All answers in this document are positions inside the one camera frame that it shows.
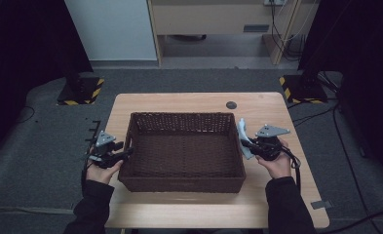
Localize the person's left hand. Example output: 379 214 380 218
86 158 124 185

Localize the right hand-held gripper cable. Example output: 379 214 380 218
280 145 302 193

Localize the white panel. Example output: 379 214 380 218
64 0 158 61

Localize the person's right hand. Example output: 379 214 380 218
255 138 292 179

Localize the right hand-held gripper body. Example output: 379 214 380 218
256 124 291 162

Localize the grey tape piece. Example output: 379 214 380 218
310 200 333 211

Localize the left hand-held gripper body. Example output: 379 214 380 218
87 130 122 170

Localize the black curtain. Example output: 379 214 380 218
297 0 383 183
0 0 95 164

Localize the striped black stand base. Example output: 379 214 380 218
279 74 329 105
56 76 105 106

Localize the light blue cloth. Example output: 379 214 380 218
237 117 255 161

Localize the thin black floor cable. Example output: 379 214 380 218
17 105 36 125

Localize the bundle of hanging cables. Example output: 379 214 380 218
269 0 308 62

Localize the brown woven basket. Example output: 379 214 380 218
117 111 248 193

